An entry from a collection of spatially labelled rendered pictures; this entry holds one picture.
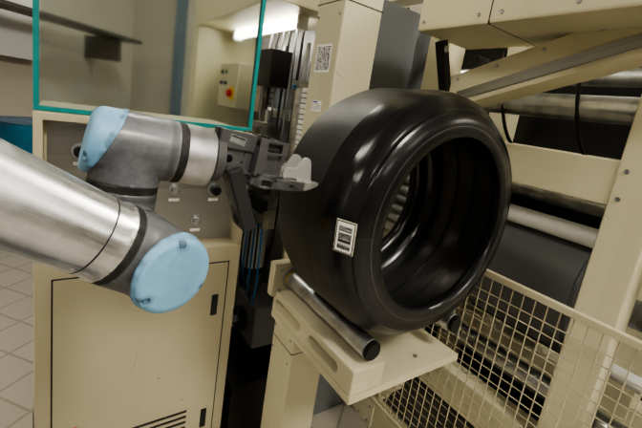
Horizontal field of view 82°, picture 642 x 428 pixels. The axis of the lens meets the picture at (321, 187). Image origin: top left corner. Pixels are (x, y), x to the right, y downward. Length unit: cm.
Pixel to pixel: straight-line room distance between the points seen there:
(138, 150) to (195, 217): 71
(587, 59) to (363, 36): 53
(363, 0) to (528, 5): 39
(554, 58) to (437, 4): 34
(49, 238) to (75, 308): 85
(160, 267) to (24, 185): 14
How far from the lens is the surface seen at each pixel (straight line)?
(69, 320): 126
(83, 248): 40
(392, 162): 66
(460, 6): 113
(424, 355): 107
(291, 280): 104
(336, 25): 106
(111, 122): 54
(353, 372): 84
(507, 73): 116
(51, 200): 39
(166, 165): 55
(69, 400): 140
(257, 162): 60
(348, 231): 65
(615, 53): 106
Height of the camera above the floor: 137
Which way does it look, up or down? 11 degrees down
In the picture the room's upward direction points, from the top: 9 degrees clockwise
